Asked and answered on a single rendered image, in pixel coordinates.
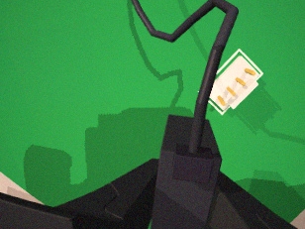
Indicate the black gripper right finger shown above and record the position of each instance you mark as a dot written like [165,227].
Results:
[234,208]

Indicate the green circuit board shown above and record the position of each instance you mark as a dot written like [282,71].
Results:
[85,93]

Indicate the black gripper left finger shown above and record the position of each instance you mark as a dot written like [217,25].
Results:
[125,203]

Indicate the black cable with plug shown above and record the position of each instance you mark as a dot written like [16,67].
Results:
[190,162]

